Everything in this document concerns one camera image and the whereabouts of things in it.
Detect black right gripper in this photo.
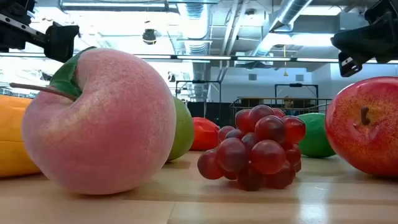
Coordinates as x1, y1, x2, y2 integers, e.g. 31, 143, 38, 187
330, 0, 398, 78

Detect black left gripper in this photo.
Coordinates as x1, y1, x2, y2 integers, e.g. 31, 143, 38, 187
0, 0, 80, 63

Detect red plastic apple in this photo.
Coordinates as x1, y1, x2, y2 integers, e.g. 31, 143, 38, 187
325, 76, 398, 177

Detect dark green plastic lime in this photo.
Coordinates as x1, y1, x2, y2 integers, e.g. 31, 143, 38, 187
297, 112, 336, 159

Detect dark red plastic grape bunch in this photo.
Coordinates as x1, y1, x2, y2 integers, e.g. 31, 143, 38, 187
197, 105, 307, 192

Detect olive green plastic pear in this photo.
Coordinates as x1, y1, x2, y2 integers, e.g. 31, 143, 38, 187
167, 96, 195, 162

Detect red plastic mango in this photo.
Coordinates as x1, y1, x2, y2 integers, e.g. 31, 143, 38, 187
190, 117, 221, 152

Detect pink plastic peach with leaf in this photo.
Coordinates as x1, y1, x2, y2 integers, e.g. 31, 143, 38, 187
9, 45, 177, 196

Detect yellow plastic mango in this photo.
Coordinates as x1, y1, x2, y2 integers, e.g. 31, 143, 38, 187
0, 95, 43, 178

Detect black partition panel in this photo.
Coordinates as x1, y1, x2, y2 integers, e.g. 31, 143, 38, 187
186, 101, 236, 127

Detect black metal rig frame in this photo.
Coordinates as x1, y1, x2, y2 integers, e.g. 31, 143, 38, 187
274, 83, 319, 99

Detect silver ventilation duct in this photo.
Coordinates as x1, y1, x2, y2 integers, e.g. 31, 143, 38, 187
250, 0, 313, 58

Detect black ceiling dome camera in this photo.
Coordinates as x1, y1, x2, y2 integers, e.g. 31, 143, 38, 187
142, 28, 157, 45

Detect bronze wire basket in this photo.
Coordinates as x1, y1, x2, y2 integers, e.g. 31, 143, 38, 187
229, 96, 333, 118

